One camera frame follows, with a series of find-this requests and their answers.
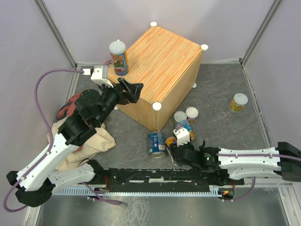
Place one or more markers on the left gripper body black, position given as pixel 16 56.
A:
pixel 112 96

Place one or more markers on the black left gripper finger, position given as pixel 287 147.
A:
pixel 132 91
pixel 122 85

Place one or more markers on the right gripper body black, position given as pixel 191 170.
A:
pixel 187 145

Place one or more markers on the tall yellow drink can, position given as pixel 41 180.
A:
pixel 170 142

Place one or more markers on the blue Progresso soup can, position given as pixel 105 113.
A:
pixel 186 125

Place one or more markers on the tall can cartoon label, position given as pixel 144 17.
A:
pixel 119 58

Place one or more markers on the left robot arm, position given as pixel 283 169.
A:
pixel 37 182

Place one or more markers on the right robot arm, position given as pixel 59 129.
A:
pixel 283 160

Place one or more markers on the pink cloth behind counter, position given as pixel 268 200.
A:
pixel 106 62

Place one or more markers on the wooden cube counter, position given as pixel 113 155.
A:
pixel 167 64

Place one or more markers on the blue soup can lying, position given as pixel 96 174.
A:
pixel 156 143

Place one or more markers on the clear lid small cup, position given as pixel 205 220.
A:
pixel 179 116

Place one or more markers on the orange cup white lid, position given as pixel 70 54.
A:
pixel 192 113

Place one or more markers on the beige cloth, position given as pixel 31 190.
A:
pixel 102 141

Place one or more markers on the red cloth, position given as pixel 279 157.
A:
pixel 68 109

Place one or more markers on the green orange fruit cup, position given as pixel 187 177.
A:
pixel 238 102

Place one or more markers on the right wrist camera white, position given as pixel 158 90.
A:
pixel 182 136

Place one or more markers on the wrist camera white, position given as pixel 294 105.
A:
pixel 99 75
pixel 182 136

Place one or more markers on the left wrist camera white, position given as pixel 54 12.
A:
pixel 99 75

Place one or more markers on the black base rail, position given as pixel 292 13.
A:
pixel 161 180

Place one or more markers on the white cable duct strip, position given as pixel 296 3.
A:
pixel 84 191

